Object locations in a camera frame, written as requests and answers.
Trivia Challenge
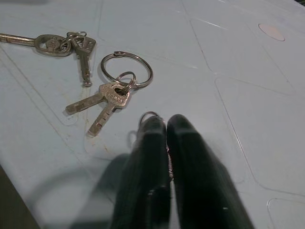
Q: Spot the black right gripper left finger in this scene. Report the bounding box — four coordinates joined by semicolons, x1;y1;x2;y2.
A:
110;117;173;229

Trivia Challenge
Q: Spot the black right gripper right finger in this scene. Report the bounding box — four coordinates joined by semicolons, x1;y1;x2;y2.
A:
166;114;255;229

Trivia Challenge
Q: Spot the small silver key ring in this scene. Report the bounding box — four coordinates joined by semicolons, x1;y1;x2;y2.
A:
138;111;165;127

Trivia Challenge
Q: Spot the brass square-head key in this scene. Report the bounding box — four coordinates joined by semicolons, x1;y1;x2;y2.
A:
71;35;97;87

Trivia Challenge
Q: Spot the long brass oval-head key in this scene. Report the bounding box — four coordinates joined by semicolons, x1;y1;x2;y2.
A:
0;32;72;58

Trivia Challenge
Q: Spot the small silver split ring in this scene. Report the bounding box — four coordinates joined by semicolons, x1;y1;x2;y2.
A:
115;71;137;94

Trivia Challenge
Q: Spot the large silver hinged ring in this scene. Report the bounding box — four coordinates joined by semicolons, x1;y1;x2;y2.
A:
100;51;153;87

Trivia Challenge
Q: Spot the thin wire key ring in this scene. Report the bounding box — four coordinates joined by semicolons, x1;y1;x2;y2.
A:
66;31;87;43

